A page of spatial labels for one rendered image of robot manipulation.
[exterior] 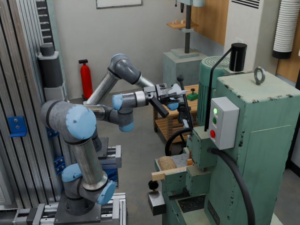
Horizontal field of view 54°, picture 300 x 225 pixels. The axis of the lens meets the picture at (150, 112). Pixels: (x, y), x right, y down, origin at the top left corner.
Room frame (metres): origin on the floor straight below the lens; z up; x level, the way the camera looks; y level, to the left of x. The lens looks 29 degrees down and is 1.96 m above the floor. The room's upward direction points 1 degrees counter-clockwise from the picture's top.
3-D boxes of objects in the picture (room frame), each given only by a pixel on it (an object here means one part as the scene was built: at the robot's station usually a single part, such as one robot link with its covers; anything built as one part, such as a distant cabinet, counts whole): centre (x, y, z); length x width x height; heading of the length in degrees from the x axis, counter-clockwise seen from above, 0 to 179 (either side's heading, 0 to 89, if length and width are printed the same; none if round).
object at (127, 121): (1.27, 0.13, 1.22); 0.11 x 0.08 x 0.11; 60
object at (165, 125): (2.86, -0.40, 0.32); 0.66 x 0.57 x 0.64; 106
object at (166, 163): (1.28, -0.09, 0.92); 0.14 x 0.09 x 0.04; 14
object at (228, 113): (0.91, -0.26, 1.40); 0.10 x 0.06 x 0.16; 14
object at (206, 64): (1.25, -0.32, 1.35); 0.18 x 0.18 x 0.31
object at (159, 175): (1.24, -0.27, 0.92); 0.55 x 0.02 x 0.04; 104
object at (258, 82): (0.97, -0.39, 1.55); 0.06 x 0.02 x 0.07; 14
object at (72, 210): (1.10, 0.37, 0.87); 0.15 x 0.15 x 0.10
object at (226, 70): (1.12, -0.35, 1.53); 0.08 x 0.08 x 0.17; 14
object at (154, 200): (1.32, -0.03, 0.58); 0.12 x 0.08 x 0.08; 14
